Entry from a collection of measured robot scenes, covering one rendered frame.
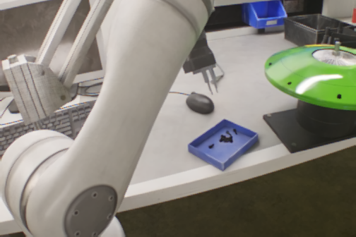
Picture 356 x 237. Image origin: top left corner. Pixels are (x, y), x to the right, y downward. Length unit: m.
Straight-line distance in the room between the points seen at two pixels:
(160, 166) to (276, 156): 0.25
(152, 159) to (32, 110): 0.28
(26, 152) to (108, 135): 0.08
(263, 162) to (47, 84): 0.44
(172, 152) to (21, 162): 0.43
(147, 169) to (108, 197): 0.36
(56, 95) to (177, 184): 0.28
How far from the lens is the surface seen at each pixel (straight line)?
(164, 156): 0.62
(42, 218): 0.23
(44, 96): 0.48
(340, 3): 1.91
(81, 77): 0.96
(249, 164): 0.59
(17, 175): 0.26
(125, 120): 0.23
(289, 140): 0.65
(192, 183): 0.56
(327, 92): 0.55
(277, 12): 1.48
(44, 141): 0.27
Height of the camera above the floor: 1.32
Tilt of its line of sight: 30 degrees down
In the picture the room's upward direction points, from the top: 6 degrees counter-clockwise
